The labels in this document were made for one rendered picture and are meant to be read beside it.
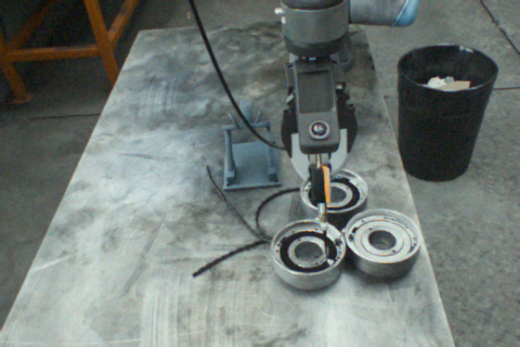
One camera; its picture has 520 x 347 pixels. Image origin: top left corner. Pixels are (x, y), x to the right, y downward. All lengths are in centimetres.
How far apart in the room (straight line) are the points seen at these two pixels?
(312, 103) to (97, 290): 43
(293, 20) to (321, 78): 7
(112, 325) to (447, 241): 139
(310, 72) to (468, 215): 150
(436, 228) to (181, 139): 117
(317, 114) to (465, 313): 126
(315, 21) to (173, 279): 43
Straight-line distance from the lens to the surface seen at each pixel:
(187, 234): 87
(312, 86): 62
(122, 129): 115
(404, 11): 113
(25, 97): 312
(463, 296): 182
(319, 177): 72
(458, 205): 210
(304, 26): 60
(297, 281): 75
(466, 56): 218
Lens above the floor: 141
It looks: 39 degrees down
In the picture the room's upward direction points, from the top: 7 degrees counter-clockwise
